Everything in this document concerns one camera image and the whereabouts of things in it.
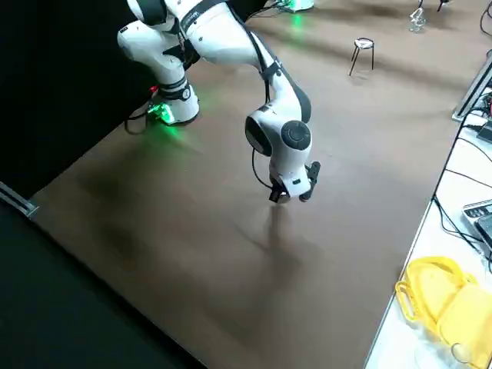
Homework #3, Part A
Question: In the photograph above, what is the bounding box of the black desk cable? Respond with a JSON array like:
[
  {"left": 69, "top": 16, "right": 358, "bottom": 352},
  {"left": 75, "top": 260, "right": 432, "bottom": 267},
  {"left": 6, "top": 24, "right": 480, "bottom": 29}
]
[{"left": 433, "top": 109, "right": 492, "bottom": 257}]

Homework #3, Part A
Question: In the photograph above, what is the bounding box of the silver camera post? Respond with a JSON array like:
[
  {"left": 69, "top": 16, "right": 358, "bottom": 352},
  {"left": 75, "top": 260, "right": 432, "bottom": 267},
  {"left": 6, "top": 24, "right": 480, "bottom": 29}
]
[{"left": 452, "top": 52, "right": 492, "bottom": 122}]

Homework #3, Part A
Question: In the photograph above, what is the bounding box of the black base cable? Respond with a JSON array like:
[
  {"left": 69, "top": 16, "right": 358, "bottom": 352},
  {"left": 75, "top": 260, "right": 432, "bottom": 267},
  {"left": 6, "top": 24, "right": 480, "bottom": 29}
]
[{"left": 125, "top": 106, "right": 155, "bottom": 135}]

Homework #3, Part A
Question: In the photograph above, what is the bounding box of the black wire tripod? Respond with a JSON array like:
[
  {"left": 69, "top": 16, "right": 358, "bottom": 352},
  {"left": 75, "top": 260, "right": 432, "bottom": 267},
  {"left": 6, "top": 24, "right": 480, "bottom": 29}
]
[{"left": 348, "top": 37, "right": 376, "bottom": 77}]

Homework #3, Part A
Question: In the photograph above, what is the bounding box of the clear glass alcohol lamp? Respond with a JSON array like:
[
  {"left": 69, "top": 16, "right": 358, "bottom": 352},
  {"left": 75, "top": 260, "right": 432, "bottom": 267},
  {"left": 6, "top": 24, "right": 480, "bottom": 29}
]
[{"left": 408, "top": 7, "right": 427, "bottom": 34}]

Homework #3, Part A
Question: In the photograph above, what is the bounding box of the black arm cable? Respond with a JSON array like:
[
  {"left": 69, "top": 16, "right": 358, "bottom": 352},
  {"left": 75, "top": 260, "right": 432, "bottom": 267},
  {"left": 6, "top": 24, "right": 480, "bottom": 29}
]
[{"left": 226, "top": 0, "right": 284, "bottom": 191}]

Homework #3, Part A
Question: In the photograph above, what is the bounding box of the aluminium frame strut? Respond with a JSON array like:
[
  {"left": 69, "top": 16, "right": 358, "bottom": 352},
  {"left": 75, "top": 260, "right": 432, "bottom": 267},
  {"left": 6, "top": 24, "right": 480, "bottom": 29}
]
[{"left": 0, "top": 180, "right": 39, "bottom": 220}]

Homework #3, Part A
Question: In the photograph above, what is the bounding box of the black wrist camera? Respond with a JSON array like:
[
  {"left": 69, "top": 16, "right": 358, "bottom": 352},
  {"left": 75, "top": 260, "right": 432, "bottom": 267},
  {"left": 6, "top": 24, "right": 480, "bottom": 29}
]
[{"left": 298, "top": 161, "right": 322, "bottom": 201}]

